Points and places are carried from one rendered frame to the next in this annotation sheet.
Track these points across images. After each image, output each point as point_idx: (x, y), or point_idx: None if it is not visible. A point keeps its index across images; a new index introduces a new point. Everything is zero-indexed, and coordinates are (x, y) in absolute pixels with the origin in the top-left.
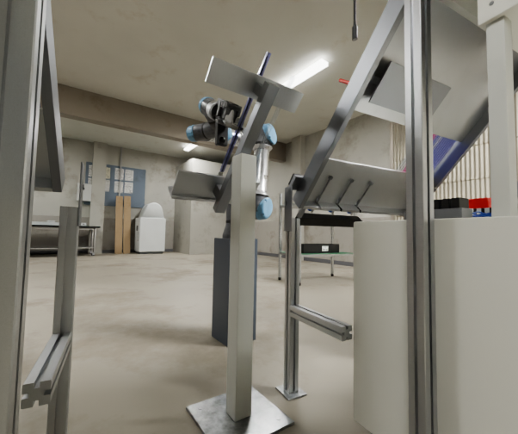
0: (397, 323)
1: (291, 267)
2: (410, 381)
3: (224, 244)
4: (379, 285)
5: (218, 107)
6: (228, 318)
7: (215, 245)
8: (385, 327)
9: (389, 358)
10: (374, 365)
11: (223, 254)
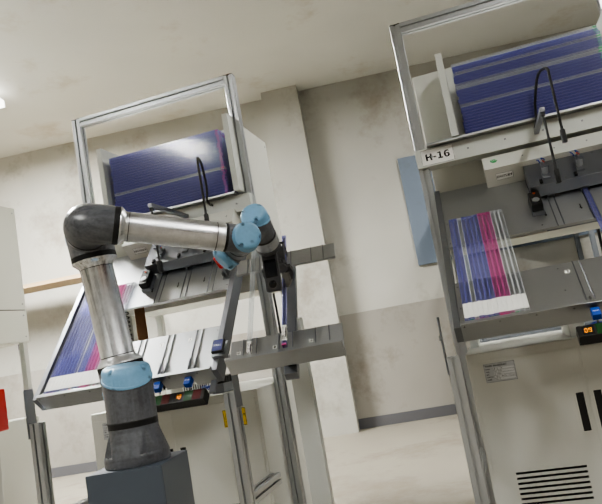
0: (280, 450)
1: (247, 447)
2: (299, 473)
3: (181, 467)
4: (272, 431)
5: (283, 249)
6: (329, 488)
7: (167, 483)
8: (278, 458)
9: (282, 477)
10: (280, 490)
11: (183, 491)
